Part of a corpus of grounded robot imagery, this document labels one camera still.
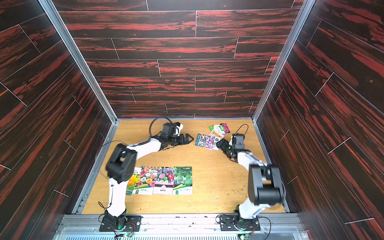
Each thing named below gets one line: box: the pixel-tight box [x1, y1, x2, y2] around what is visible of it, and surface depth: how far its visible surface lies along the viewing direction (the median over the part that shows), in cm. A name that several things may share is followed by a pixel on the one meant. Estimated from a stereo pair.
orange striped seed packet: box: [207, 130, 225, 151], surface depth 110 cm
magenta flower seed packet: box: [208, 123, 231, 134], surface depth 117 cm
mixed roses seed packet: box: [132, 166, 157, 196], surface depth 89 cm
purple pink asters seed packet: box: [152, 166, 175, 196], surface depth 90 cm
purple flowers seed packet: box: [195, 133, 221, 151], surface depth 107 cm
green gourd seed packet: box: [172, 166, 193, 195], surface depth 90 cm
